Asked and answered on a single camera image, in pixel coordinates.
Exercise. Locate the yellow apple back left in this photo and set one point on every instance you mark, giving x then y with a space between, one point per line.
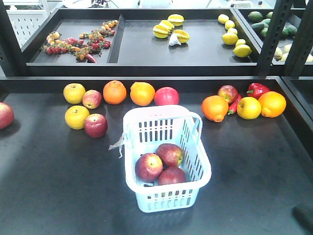
74 92

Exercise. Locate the red apple behind oranges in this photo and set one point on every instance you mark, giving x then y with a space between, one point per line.
229 93

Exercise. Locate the cherry tomato vine pile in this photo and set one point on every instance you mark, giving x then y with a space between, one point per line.
86 46

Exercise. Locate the red apple far corner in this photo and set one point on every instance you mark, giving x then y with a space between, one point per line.
6 115

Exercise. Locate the small red apple back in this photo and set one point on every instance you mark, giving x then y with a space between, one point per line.
92 99

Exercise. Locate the white garlic bulb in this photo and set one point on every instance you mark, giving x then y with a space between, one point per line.
173 40

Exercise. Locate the black wooden display stand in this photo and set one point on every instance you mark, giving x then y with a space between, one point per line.
58 181

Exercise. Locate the red bell pepper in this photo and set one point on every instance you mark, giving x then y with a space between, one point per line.
255 90

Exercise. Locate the orange left of pair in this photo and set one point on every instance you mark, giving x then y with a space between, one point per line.
214 108

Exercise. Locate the large orange right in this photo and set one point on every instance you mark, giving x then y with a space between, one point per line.
272 103

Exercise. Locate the red apple bottom edge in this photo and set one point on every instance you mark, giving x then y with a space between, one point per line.
171 154

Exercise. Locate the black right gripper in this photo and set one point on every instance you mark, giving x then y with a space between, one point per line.
303 214

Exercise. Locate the yellow apple front left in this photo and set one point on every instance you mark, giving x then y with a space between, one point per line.
75 117

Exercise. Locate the dark red apple left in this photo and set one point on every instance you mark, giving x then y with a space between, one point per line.
96 125

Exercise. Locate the light blue plastic basket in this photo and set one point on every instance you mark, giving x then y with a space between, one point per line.
144 129

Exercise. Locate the yellow apple by orange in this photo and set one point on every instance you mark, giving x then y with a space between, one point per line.
249 108

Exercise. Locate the big red apple back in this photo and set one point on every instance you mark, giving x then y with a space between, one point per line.
166 96

